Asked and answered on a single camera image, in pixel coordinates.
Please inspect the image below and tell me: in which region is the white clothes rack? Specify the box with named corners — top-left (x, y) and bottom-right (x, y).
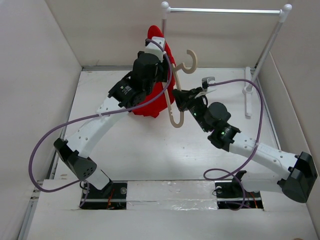
top-left (159, 1), bottom-right (293, 118)

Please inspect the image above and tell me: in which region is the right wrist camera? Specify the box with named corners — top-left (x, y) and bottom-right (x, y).
top-left (195, 76), bottom-right (217, 98)

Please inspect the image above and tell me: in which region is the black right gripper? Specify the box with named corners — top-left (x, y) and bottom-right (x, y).
top-left (171, 86), bottom-right (211, 133)

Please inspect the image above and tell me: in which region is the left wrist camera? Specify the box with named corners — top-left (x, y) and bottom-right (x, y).
top-left (144, 36), bottom-right (166, 63)

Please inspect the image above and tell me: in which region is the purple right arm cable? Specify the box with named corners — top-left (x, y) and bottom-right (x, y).
top-left (202, 78), bottom-right (264, 210)

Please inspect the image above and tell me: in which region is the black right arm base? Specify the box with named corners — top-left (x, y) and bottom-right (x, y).
top-left (212, 170), bottom-right (264, 211)

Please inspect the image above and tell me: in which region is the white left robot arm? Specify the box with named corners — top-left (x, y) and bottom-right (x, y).
top-left (53, 51), bottom-right (172, 199)

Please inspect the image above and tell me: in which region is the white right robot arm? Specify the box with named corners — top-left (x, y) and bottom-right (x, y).
top-left (172, 87), bottom-right (318, 203)

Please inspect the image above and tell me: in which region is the beige wooden hanger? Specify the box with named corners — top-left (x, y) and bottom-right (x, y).
top-left (164, 49), bottom-right (198, 128)

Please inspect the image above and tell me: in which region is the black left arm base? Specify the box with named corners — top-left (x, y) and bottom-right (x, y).
top-left (79, 181), bottom-right (128, 211)

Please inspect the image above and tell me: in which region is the red t shirt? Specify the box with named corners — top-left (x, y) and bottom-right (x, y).
top-left (133, 25), bottom-right (176, 118)

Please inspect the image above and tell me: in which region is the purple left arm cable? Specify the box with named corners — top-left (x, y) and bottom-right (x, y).
top-left (28, 38), bottom-right (173, 208)

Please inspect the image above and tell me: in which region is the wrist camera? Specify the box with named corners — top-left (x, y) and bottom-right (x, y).
top-left (195, 76), bottom-right (217, 98)
top-left (144, 36), bottom-right (166, 63)

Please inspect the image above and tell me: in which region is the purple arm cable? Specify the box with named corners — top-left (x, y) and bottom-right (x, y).
top-left (28, 38), bottom-right (173, 208)
top-left (202, 78), bottom-right (264, 210)

